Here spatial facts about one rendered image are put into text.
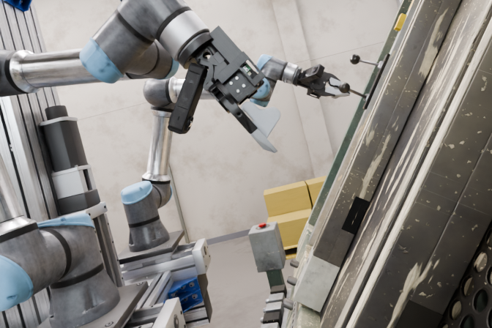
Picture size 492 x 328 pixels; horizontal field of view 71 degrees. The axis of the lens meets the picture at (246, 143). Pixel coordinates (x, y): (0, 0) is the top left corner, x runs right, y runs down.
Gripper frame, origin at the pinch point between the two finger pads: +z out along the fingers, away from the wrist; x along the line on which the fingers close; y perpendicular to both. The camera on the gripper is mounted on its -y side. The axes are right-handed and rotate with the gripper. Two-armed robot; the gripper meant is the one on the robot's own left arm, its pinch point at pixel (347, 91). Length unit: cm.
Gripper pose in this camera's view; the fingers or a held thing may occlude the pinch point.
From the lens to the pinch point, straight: 132.1
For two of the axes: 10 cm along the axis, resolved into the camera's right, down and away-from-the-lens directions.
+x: -4.0, 8.9, -2.1
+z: 9.1, 3.8, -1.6
